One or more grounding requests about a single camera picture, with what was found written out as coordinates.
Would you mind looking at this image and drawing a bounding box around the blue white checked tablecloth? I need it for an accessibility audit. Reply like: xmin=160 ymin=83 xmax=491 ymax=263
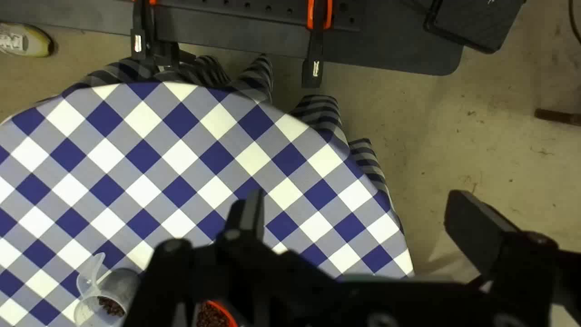
xmin=0 ymin=52 xmax=420 ymax=327

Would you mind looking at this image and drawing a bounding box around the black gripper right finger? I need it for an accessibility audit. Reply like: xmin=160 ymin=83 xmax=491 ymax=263
xmin=444 ymin=188 xmax=562 ymax=288

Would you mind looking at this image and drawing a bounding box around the grey white shoe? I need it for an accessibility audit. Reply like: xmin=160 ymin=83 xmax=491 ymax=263
xmin=0 ymin=21 xmax=57 ymax=59

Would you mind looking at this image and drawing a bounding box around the black flat box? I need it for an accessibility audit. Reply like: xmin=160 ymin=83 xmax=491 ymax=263
xmin=424 ymin=0 xmax=529 ymax=54

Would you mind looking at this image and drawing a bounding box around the red plastic bowl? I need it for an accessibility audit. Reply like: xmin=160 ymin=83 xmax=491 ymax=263
xmin=195 ymin=297 xmax=240 ymax=327

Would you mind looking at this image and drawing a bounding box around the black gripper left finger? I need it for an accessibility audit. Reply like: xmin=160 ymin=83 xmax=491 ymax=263
xmin=215 ymin=187 xmax=269 ymax=252

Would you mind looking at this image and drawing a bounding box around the clear plastic measuring cup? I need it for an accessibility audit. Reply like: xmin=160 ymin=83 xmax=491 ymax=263
xmin=71 ymin=252 xmax=146 ymax=327

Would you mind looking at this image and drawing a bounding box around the orange black clamp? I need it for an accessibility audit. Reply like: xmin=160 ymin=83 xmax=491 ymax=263
xmin=300 ymin=0 xmax=336 ymax=88
xmin=129 ymin=0 xmax=164 ymax=59

